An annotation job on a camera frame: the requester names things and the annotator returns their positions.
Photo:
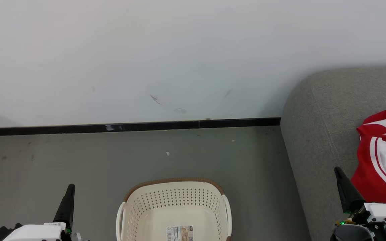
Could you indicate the cream plastic laundry basket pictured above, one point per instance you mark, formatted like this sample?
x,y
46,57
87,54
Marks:
x,y
176,204

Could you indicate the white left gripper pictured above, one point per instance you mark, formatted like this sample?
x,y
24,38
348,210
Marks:
x,y
34,233

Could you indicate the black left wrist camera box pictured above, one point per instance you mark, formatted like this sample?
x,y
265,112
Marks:
x,y
0,233

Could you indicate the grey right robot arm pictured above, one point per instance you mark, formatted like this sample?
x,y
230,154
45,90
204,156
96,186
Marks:
x,y
352,234

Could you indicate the grey fabric sofa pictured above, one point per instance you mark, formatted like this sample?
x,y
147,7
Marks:
x,y
320,134

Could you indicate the printed basket label sticker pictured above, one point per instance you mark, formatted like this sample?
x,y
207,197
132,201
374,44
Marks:
x,y
180,233

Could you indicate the black wall baseboard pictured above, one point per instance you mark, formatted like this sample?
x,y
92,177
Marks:
x,y
79,128

